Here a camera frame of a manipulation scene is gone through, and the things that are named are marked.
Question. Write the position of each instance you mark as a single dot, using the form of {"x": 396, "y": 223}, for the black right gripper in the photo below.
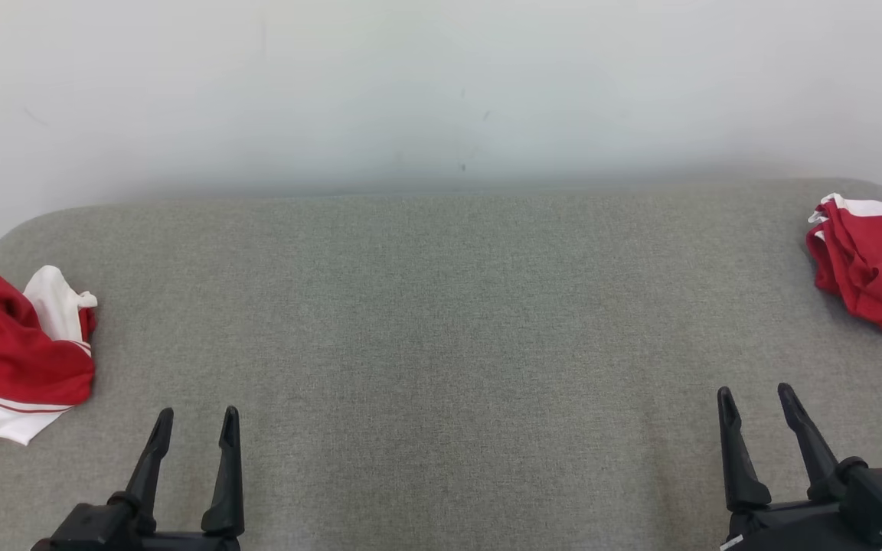
{"x": 793, "y": 532}

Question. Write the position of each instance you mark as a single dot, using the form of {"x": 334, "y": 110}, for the red shirt with white sleeves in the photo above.
{"x": 4, "y": 344}

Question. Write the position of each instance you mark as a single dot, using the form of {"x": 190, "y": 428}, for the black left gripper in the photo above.
{"x": 96, "y": 532}

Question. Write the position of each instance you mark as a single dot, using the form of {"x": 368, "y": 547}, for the stack of red shirts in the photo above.
{"x": 877, "y": 260}

